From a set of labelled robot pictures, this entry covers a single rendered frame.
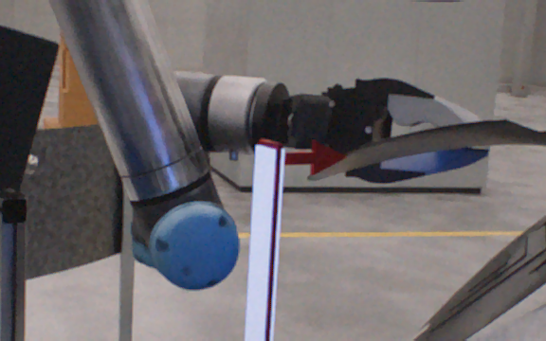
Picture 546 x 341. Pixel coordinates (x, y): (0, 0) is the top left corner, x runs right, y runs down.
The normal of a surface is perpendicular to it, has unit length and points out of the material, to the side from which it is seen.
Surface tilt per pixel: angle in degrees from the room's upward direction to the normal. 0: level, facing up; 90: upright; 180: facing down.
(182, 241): 90
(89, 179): 90
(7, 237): 90
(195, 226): 91
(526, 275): 49
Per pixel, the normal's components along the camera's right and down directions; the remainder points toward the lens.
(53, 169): 0.82, 0.15
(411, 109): -0.36, 0.04
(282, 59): 0.27, 0.19
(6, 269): 0.51, 0.18
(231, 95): -0.29, -0.40
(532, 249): -0.74, -0.66
